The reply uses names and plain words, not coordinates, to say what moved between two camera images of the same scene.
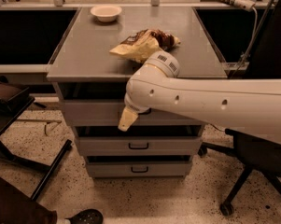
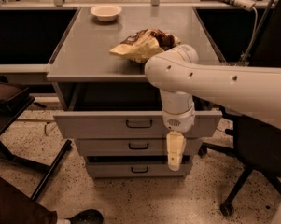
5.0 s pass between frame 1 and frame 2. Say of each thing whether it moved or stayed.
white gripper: moved
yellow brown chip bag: stayed
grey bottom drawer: stayed
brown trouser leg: stayed
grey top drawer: moved
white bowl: stayed
